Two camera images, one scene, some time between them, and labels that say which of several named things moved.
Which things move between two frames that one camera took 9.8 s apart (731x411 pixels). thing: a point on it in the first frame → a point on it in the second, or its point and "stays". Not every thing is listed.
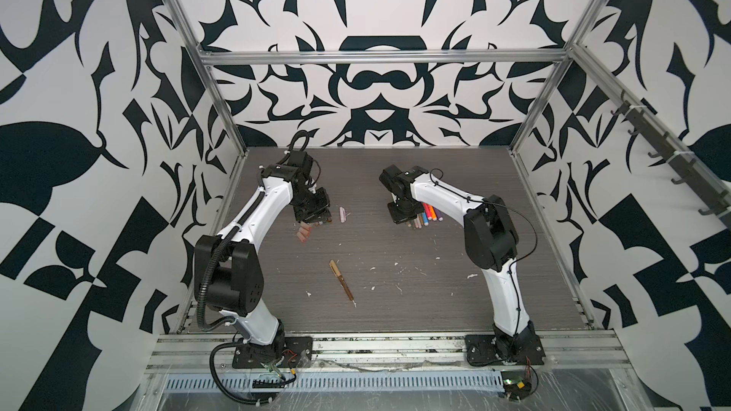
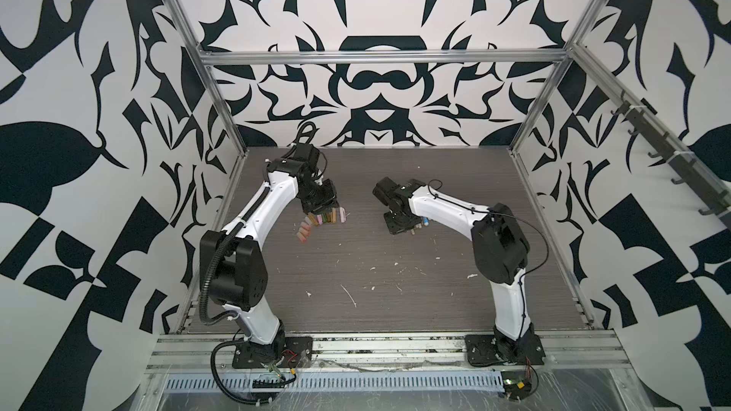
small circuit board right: (516, 384) stays
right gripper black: (396, 218) → (391, 227)
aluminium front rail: (383, 353) stays
